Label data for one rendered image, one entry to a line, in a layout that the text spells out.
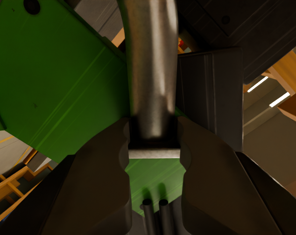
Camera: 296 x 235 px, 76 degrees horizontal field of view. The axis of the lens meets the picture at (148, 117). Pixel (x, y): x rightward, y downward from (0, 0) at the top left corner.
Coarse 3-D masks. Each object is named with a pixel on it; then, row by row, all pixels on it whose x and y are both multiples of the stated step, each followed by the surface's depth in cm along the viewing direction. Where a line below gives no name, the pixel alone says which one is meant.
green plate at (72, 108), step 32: (32, 0) 12; (0, 32) 12; (32, 32) 12; (64, 32) 12; (96, 32) 13; (0, 64) 13; (32, 64) 13; (64, 64) 13; (96, 64) 13; (0, 96) 15; (32, 96) 15; (64, 96) 14; (96, 96) 14; (128, 96) 14; (32, 128) 16; (64, 128) 16; (96, 128) 16; (160, 160) 17; (160, 192) 19
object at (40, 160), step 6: (120, 48) 25; (30, 156) 33; (36, 156) 33; (42, 156) 32; (24, 162) 34; (30, 162) 33; (36, 162) 33; (42, 162) 33; (30, 168) 34; (36, 168) 34
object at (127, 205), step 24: (120, 120) 12; (96, 144) 9; (120, 144) 9; (72, 168) 8; (96, 168) 8; (120, 168) 8; (72, 192) 7; (96, 192) 7; (120, 192) 7; (48, 216) 6; (72, 216) 6; (96, 216) 6; (120, 216) 6
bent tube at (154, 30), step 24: (120, 0) 9; (144, 0) 9; (168, 0) 9; (144, 24) 9; (168, 24) 9; (144, 48) 10; (168, 48) 10; (144, 72) 10; (168, 72) 10; (144, 96) 11; (168, 96) 11; (144, 120) 12; (168, 120) 12; (144, 144) 12; (168, 144) 12
